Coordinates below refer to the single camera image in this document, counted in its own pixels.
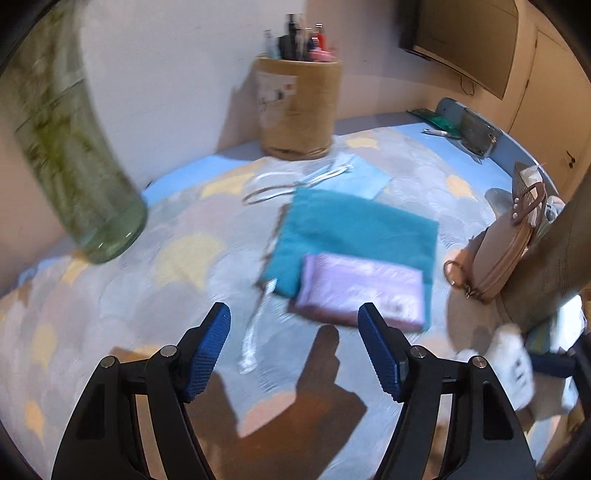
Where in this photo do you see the bunch of pens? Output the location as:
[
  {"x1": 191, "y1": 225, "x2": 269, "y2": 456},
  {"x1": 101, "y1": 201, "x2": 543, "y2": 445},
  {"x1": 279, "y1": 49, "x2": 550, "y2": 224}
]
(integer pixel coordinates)
[{"x1": 262, "y1": 14, "x2": 339, "y2": 63}]

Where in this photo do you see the burlap pen holder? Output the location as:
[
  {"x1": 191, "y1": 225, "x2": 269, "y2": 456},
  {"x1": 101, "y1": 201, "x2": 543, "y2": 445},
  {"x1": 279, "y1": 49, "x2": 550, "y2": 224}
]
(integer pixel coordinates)
[{"x1": 252, "y1": 54, "x2": 344, "y2": 161}]

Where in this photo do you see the teal cloth pouch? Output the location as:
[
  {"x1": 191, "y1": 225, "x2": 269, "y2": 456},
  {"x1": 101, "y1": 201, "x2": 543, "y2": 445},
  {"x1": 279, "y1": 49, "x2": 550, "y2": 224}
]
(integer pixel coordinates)
[{"x1": 259, "y1": 186, "x2": 440, "y2": 331}]

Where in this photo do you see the light blue face mask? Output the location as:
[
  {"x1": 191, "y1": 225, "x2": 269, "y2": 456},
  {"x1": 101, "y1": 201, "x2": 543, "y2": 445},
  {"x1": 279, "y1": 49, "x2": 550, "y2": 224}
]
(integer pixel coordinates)
[{"x1": 242, "y1": 154, "x2": 392, "y2": 206}]

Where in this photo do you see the pink purse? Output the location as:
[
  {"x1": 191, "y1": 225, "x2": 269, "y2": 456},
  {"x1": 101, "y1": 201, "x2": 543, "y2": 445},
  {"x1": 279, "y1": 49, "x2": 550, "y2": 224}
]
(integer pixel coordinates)
[{"x1": 443, "y1": 161, "x2": 549, "y2": 306}]

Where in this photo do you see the purple plastic packet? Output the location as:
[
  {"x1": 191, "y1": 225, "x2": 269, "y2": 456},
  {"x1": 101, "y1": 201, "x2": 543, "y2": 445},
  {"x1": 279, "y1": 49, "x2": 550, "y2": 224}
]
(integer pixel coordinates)
[{"x1": 288, "y1": 253, "x2": 425, "y2": 332}]

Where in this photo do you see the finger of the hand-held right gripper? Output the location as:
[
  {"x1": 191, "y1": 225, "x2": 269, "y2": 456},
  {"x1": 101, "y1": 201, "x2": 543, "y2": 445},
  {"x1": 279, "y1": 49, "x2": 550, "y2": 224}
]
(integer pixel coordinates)
[{"x1": 530, "y1": 352, "x2": 578, "y2": 380}]

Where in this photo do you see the dark wall screen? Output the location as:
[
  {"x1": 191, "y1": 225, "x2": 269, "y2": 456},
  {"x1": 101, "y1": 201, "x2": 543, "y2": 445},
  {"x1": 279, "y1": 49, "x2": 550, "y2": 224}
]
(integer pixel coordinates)
[{"x1": 398, "y1": 0, "x2": 521, "y2": 100}]

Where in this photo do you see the clear plastic strip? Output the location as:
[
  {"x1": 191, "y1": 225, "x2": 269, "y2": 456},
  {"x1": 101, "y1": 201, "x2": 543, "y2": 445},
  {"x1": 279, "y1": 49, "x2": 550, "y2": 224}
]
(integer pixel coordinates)
[{"x1": 236, "y1": 277, "x2": 279, "y2": 376}]

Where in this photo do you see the white tissue pack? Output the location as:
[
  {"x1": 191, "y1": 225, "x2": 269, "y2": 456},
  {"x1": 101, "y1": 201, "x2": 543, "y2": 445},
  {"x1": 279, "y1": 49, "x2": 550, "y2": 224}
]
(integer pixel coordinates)
[{"x1": 456, "y1": 323, "x2": 535, "y2": 412}]

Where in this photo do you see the green flat packet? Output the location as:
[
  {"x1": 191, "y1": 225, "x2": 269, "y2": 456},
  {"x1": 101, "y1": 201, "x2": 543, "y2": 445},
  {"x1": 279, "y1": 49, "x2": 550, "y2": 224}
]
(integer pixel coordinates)
[{"x1": 406, "y1": 108, "x2": 463, "y2": 139}]

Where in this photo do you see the green stemmed flower bunch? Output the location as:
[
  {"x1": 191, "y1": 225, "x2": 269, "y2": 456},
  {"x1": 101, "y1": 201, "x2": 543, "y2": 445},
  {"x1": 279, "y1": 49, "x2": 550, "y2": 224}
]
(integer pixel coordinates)
[{"x1": 14, "y1": 0, "x2": 107, "y2": 222}]

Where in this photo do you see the green glass vase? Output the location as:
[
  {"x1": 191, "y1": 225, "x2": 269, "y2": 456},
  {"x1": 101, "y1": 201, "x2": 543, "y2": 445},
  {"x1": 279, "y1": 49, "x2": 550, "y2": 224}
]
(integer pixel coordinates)
[{"x1": 0, "y1": 0, "x2": 148, "y2": 265}]

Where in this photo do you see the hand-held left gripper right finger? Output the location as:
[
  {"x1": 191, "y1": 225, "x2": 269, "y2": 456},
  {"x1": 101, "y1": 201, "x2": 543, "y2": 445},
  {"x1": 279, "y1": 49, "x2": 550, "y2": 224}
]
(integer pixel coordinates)
[{"x1": 358, "y1": 302, "x2": 539, "y2": 480}]

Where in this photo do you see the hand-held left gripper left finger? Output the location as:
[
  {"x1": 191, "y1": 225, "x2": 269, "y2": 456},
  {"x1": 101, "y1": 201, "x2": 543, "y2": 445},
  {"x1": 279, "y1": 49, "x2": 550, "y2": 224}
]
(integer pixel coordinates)
[{"x1": 51, "y1": 302, "x2": 232, "y2": 480}]

